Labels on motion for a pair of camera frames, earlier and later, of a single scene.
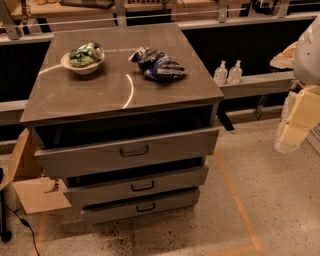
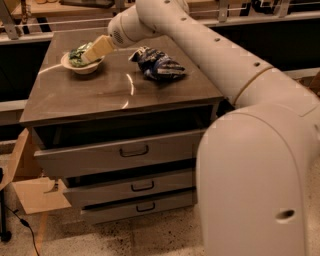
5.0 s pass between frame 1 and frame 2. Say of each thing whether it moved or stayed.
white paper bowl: stayed
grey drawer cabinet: stayed
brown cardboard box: stayed
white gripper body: moved
